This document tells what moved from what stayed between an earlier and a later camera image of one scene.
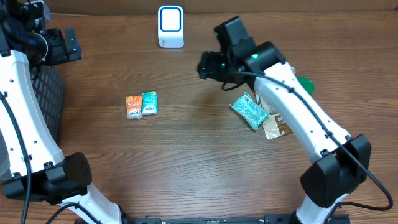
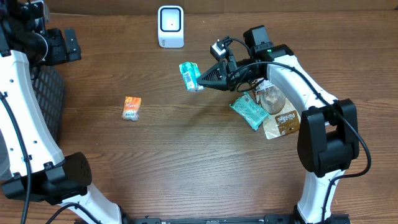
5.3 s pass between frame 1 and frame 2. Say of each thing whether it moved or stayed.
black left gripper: stayed
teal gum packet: moved
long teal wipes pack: stayed
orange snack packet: stayed
